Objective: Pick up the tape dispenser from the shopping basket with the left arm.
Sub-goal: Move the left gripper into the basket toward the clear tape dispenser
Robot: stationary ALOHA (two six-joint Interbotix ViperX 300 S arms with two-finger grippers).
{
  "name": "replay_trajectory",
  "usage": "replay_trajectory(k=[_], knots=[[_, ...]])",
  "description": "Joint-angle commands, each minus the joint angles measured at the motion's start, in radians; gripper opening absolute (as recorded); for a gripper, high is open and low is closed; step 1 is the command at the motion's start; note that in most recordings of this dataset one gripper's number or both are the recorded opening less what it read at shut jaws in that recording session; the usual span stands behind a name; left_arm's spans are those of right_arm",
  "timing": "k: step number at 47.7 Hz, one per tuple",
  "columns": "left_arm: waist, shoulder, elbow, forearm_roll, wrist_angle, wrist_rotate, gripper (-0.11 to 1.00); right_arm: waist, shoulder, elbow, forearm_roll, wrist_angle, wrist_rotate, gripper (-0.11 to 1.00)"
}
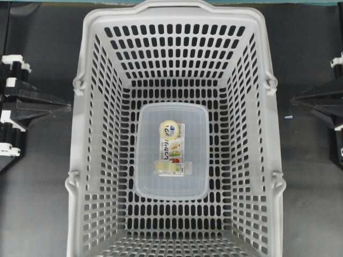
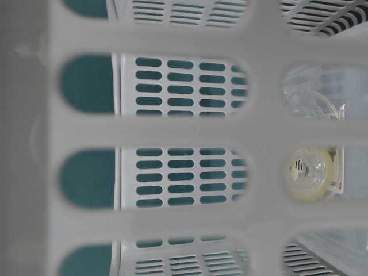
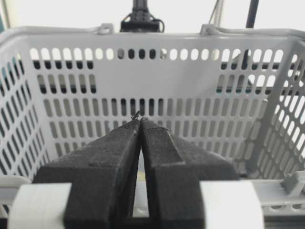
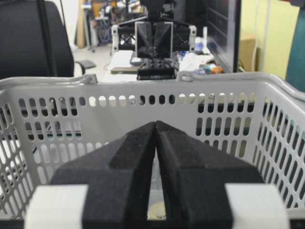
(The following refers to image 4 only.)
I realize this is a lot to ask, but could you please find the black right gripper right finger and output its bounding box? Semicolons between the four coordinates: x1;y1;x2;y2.
154;120;290;229

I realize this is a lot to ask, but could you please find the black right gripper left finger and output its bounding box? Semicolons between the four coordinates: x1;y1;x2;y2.
24;122;156;229

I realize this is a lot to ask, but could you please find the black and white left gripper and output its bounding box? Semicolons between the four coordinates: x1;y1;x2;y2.
112;21;197;80

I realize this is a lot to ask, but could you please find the grey plastic shopping basket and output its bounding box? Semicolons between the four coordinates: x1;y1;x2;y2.
0;73;305;219

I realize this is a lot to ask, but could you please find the dark computer monitor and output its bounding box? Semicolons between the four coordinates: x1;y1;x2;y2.
207;0;242;73

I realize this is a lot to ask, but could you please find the cardboard box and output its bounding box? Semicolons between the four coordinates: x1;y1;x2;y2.
238;33;255;72

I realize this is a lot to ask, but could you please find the black office chair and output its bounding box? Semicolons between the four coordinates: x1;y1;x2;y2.
0;0;96;79

